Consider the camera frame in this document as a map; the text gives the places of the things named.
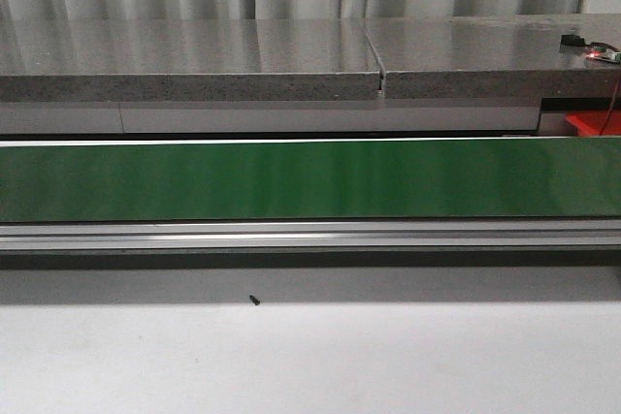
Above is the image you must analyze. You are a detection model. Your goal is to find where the grey stone slab left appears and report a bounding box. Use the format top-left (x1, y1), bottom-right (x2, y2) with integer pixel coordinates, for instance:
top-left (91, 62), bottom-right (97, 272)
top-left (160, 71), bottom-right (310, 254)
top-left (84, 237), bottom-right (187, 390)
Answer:
top-left (1, 19), bottom-right (381, 102)

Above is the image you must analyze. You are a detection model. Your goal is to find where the grey stone slab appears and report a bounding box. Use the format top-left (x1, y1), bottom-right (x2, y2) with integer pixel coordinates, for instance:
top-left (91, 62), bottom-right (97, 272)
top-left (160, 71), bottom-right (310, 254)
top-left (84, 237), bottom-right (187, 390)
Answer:
top-left (1, 19), bottom-right (381, 102)
top-left (365, 14), bottom-right (620, 99)

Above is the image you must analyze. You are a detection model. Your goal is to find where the green conveyor belt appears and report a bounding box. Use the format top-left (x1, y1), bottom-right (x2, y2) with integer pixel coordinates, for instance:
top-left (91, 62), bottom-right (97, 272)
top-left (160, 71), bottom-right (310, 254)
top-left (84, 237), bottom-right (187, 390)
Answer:
top-left (1, 138), bottom-right (620, 223)

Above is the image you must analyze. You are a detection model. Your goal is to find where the grey stone slab right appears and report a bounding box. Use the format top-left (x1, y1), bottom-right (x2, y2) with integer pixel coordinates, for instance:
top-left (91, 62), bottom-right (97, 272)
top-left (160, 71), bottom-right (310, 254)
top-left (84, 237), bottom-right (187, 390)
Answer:
top-left (365, 14), bottom-right (620, 99)

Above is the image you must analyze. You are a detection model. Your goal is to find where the red plastic bin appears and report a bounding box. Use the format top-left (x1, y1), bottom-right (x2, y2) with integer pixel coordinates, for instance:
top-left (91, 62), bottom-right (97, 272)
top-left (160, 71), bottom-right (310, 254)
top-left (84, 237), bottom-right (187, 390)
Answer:
top-left (565, 111), bottom-right (621, 137)

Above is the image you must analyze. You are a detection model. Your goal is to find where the black sensor module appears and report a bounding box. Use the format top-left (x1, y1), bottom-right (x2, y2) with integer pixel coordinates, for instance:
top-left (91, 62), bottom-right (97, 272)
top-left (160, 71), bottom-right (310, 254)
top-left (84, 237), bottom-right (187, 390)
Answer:
top-left (560, 34), bottom-right (586, 48)

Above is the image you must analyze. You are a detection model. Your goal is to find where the green circuit board red LED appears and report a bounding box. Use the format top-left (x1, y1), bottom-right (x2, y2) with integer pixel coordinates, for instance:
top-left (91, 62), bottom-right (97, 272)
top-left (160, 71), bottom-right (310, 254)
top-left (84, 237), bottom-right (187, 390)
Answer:
top-left (585, 46), bottom-right (620, 65)

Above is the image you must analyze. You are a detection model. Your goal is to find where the aluminium conveyor front rail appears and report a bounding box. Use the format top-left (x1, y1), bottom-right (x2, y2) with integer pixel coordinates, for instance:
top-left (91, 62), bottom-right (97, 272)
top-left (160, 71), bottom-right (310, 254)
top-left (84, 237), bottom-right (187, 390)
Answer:
top-left (1, 218), bottom-right (620, 251)

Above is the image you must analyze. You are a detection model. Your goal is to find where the thin red wire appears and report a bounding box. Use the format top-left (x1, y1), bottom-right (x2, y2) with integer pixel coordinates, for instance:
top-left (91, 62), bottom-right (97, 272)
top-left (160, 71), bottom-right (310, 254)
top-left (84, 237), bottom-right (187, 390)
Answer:
top-left (599, 79), bottom-right (621, 137)

